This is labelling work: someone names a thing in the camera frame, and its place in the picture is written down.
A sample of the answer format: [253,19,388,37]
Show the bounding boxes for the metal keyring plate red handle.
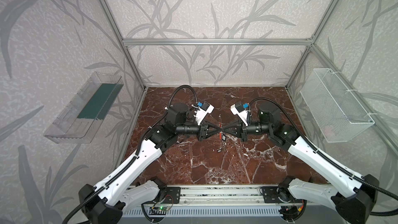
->
[219,114,227,147]

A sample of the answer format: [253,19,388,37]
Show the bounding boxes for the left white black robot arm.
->
[77,102,220,224]

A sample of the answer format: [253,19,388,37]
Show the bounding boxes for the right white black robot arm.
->
[223,99,379,224]

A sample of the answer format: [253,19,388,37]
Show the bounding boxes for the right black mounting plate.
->
[260,186,282,204]

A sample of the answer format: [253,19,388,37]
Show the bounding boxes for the black mounting plate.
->
[260,186,282,204]
[154,187,181,204]

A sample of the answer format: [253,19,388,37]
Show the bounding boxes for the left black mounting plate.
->
[154,187,181,204]

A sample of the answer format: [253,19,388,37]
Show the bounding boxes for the right wiring bundle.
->
[279,203,307,222]

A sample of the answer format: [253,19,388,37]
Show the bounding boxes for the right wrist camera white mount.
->
[230,102,249,126]

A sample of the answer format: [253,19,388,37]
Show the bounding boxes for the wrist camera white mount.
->
[195,102,214,125]
[230,102,249,126]

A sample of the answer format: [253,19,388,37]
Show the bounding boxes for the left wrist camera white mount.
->
[195,102,214,125]

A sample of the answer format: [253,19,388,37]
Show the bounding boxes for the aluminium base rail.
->
[118,184,352,207]

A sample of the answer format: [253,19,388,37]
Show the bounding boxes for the white wire mesh basket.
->
[300,68,375,143]

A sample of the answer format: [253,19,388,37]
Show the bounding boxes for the left circuit board with wires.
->
[149,205,173,217]

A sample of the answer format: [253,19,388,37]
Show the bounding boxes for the left black corrugated cable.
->
[62,84,199,224]

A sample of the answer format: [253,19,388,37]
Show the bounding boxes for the black corrugated cable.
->
[62,84,199,224]
[248,97,398,217]

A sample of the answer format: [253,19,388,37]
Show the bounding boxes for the aluminium frame profiles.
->
[86,0,398,156]

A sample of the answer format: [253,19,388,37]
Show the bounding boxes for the clear plastic wall bin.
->
[44,72,124,144]

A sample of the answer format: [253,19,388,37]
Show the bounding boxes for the right black corrugated cable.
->
[248,97,398,217]

